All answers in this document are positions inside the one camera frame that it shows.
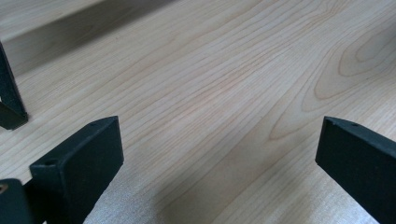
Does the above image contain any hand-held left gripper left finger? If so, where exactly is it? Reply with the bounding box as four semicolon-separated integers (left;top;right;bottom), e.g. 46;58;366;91
29;115;125;224

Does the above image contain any black two-tier metal rack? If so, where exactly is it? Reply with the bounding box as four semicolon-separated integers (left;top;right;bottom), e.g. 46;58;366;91
0;40;30;132

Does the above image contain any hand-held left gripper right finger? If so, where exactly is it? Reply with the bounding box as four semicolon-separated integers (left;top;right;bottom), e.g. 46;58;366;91
314;116;396;224

